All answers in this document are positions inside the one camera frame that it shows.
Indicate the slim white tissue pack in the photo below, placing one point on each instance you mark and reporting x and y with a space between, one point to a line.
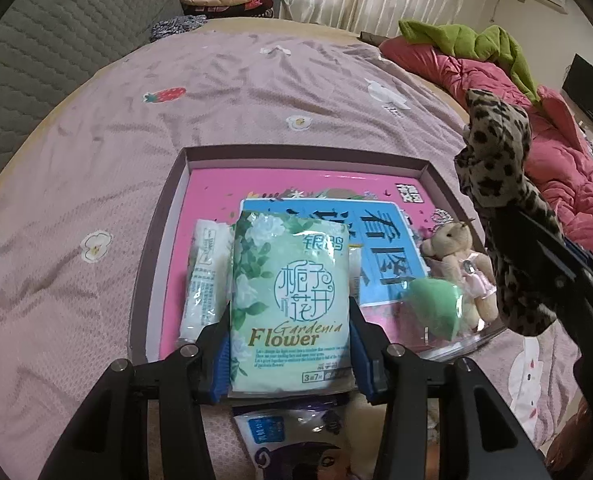
204 280

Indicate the pink blue picture book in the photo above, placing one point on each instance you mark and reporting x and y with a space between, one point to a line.
211 195

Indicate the green makeup sponge in case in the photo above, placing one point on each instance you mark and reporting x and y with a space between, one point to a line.
471 342

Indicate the shallow brown cardboard box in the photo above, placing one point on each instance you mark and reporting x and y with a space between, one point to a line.
146 260

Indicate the white purple tissue pack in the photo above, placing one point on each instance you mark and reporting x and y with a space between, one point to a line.
286 440

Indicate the pink quilt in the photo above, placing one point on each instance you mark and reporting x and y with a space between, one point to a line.
476 75

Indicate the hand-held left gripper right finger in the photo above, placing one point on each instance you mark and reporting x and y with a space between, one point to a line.
364 365

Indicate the black television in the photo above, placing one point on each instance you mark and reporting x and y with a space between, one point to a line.
591 90

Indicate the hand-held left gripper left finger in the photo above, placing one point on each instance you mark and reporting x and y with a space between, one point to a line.
221 365

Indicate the leopard print scrunchie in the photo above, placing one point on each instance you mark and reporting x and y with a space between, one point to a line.
496 160

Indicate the blue patterned cloth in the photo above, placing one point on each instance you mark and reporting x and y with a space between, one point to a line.
176 27

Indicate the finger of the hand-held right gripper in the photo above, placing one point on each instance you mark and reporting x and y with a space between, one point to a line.
581 257
556 255

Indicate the small teddy bear pink dress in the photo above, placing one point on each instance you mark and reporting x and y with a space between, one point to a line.
456 255

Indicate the green floral tissue pack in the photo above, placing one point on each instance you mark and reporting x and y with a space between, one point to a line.
291 300

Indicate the dark red printed garment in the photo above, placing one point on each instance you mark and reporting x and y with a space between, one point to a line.
256 7

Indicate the grey quilted headboard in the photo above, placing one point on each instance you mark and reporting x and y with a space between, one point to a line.
41 25

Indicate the pink printed bed sheet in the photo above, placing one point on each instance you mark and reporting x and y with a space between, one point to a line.
101 160

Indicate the green garment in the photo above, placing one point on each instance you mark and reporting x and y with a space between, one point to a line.
456 40

